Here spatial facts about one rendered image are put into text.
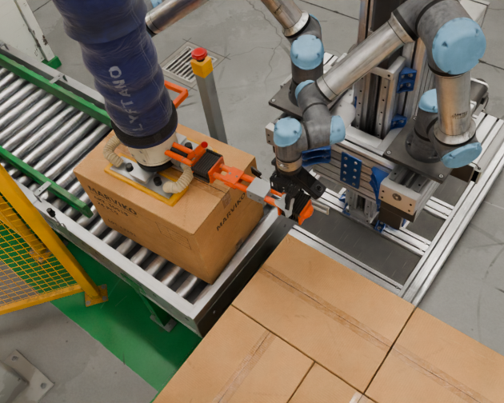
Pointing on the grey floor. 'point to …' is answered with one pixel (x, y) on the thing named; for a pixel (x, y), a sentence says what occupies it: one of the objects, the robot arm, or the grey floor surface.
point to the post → (210, 98)
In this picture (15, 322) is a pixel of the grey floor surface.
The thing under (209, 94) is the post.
